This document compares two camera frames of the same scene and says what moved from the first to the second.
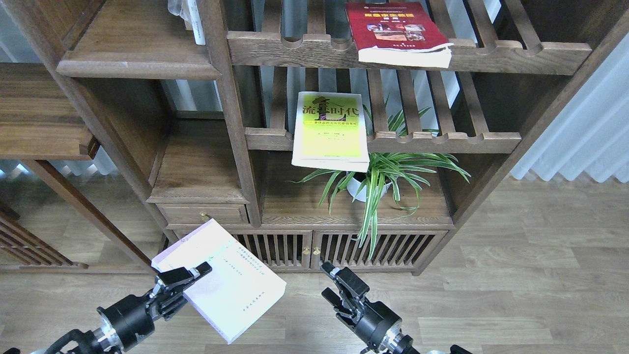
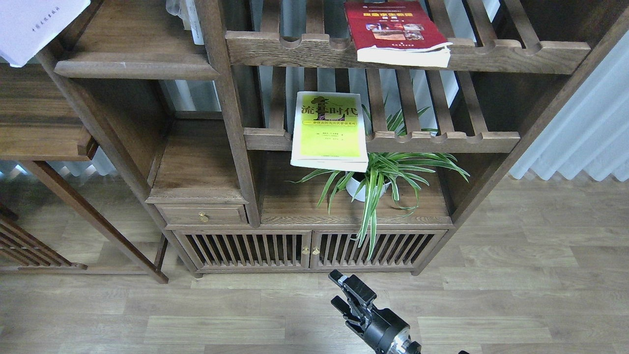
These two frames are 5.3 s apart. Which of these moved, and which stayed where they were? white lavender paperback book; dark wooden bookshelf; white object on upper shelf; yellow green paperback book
Moved: white lavender paperback book
Stayed: yellow green paperback book; dark wooden bookshelf; white object on upper shelf
